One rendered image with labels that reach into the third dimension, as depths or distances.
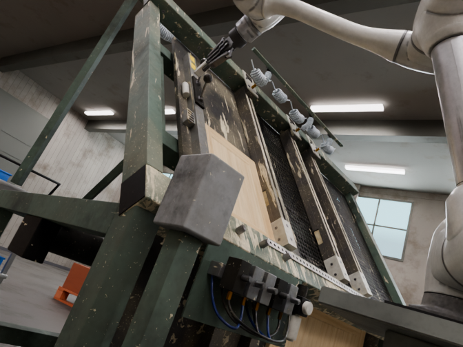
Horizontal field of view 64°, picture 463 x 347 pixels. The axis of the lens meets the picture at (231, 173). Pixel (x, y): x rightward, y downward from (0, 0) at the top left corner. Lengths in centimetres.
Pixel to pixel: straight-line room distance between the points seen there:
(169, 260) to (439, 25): 85
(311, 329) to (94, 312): 131
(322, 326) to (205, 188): 146
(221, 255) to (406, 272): 774
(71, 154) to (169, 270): 1126
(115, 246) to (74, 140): 1110
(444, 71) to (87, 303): 101
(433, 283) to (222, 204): 55
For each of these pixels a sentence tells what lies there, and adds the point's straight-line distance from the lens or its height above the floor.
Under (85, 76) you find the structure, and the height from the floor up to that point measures 150.
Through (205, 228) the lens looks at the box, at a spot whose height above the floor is 77.
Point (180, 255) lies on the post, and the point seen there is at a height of 70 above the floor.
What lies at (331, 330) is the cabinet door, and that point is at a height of 70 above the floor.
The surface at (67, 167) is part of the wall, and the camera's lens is 1196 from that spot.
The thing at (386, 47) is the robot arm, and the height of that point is 150.
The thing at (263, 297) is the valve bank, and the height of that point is 69.
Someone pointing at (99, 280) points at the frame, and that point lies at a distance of 98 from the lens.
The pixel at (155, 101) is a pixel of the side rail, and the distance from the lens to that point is 129.
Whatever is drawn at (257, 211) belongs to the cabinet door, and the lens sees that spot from 150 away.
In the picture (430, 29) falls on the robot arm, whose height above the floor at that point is 142.
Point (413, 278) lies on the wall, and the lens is 869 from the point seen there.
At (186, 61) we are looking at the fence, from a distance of 186.
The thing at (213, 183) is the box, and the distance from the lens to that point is 83.
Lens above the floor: 64
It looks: 19 degrees up
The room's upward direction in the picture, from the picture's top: 20 degrees clockwise
